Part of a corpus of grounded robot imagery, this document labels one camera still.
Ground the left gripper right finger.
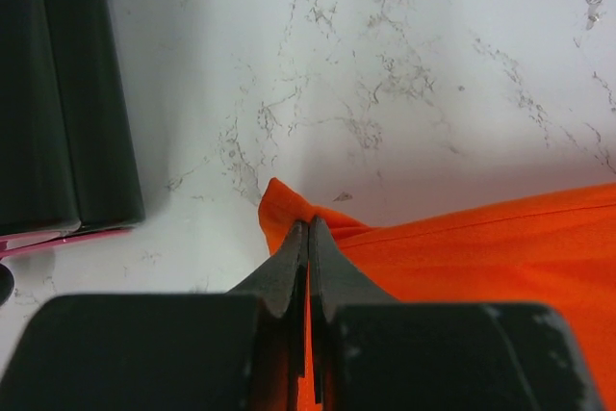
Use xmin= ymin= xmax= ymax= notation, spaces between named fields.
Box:
xmin=308 ymin=217 xmax=396 ymax=410

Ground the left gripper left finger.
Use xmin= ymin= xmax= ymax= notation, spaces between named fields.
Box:
xmin=229 ymin=221 xmax=308 ymax=410

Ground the orange t shirt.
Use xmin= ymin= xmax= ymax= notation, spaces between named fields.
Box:
xmin=258 ymin=179 xmax=615 ymax=409

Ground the black pink drawer unit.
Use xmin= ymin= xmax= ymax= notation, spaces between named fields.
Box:
xmin=0 ymin=0 xmax=146 ymax=306

